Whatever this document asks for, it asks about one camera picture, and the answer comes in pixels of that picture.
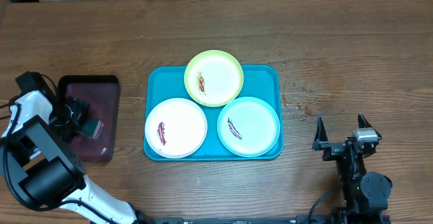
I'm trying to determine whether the light blue rimmed plate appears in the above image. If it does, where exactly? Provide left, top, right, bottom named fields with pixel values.
left=217, top=97, right=280, bottom=158

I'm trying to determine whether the yellow-green rimmed plate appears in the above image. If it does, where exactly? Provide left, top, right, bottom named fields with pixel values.
left=184, top=50, right=244, bottom=107

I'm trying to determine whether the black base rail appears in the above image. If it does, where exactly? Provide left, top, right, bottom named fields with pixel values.
left=152, top=215, right=392, bottom=224

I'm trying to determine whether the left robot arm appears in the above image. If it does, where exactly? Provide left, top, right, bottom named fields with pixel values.
left=1, top=91, right=153, bottom=223

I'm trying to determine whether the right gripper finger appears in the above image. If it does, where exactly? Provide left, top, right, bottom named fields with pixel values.
left=314, top=116, right=328, bottom=143
left=358, top=113, right=372, bottom=128

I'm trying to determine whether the green and pink sponge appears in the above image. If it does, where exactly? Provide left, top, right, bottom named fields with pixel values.
left=79, top=119, right=104, bottom=139

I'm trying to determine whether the teal plastic serving tray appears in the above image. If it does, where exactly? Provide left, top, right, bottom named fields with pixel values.
left=145, top=65, right=283, bottom=161

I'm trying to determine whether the black tray with red water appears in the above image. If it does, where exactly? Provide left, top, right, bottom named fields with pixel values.
left=58, top=75, right=120, bottom=162

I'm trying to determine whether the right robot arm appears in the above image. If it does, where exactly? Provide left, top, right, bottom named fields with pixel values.
left=307, top=114, right=392, bottom=223

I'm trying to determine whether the white plate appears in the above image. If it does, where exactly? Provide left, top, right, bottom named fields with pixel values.
left=144, top=98, right=208, bottom=159

